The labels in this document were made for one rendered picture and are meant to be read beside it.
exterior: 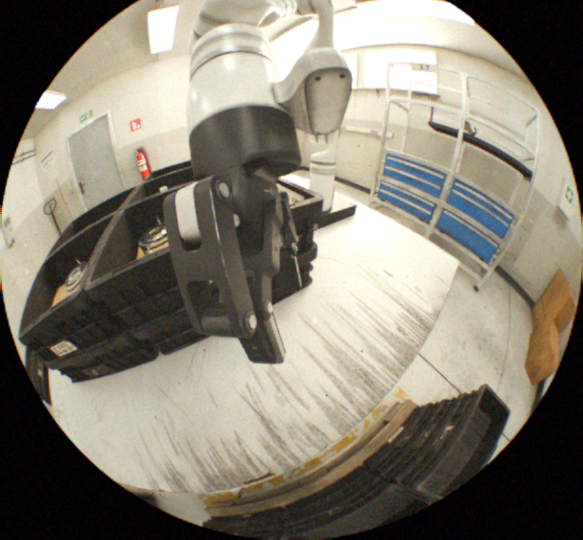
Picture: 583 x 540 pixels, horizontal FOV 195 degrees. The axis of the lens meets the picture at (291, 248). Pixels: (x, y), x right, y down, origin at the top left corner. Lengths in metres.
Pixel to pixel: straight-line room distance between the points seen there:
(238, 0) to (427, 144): 2.82
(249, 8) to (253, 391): 0.50
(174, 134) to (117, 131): 1.10
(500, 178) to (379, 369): 2.70
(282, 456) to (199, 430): 0.15
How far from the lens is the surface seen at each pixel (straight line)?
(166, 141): 3.55
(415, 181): 2.06
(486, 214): 2.00
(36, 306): 0.69
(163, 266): 0.23
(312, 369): 0.35
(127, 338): 0.36
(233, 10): 0.21
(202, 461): 0.40
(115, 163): 3.72
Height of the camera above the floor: 1.04
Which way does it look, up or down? 40 degrees down
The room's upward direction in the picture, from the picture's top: straight up
